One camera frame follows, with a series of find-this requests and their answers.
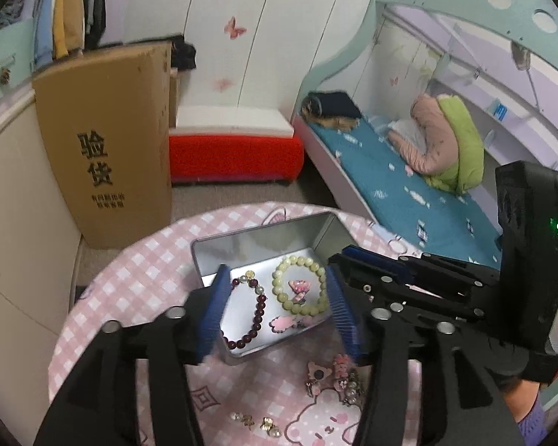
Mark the person's right forearm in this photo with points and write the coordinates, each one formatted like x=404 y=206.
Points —
x=528 y=413

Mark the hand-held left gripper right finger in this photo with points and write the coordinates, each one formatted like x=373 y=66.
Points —
x=343 y=318

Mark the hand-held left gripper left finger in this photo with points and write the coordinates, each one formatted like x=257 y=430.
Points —
x=214 y=309

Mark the red ottoman bench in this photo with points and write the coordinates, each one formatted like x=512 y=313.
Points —
x=232 y=158

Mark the pink bow hair clip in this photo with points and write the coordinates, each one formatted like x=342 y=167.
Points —
x=299 y=290

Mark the white wardrobe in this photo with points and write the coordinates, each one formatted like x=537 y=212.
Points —
x=269 y=55

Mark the pink checked tablecloth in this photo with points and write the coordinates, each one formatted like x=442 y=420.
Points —
x=135 y=278

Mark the pink pillow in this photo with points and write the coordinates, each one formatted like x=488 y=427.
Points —
x=430 y=139

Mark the pink cloud hair clip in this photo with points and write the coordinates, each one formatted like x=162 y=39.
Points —
x=286 y=324

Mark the pink figure hair clip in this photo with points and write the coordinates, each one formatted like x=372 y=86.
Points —
x=342 y=370

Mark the teal printed bed sheet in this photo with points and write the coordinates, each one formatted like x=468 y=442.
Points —
x=376 y=181

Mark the tall brown cardboard box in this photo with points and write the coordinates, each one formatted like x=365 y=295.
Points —
x=102 y=148

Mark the row of hanging clothes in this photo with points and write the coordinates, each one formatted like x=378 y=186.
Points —
x=69 y=4

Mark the small silver earring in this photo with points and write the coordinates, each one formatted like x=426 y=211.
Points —
x=312 y=388

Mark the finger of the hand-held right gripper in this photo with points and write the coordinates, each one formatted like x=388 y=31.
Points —
x=376 y=262
x=353 y=276

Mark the silver metal tin box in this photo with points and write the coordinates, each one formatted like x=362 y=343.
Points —
x=260 y=241

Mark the pearl earring cluster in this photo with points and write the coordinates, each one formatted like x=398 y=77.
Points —
x=353 y=390

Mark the white seat cushion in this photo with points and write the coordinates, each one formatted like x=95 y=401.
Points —
x=232 y=123

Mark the dark folded clothing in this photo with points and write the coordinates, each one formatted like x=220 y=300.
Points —
x=332 y=104

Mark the green blanket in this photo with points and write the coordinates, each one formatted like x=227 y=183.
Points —
x=465 y=148

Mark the pink butterfly sticker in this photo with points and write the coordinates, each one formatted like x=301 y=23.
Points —
x=223 y=84
x=235 y=28

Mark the teal bunk bed frame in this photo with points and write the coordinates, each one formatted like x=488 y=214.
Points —
x=469 y=4

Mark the small gold earring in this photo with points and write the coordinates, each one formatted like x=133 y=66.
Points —
x=270 y=426
x=242 y=419

